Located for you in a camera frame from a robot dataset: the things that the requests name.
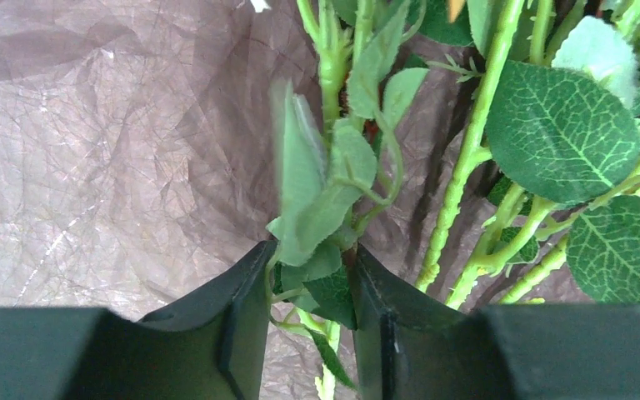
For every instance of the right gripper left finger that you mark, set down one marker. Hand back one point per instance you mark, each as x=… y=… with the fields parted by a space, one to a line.
x=208 y=344

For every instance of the pink flower bunch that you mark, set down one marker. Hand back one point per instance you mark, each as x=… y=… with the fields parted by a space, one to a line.
x=558 y=113

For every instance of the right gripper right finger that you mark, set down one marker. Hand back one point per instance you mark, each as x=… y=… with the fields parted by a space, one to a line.
x=409 y=346

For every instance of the red wrapping paper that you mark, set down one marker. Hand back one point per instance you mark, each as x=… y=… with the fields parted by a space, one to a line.
x=136 y=155

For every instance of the large pink rose stem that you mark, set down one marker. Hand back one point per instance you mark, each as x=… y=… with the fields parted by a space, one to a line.
x=336 y=173

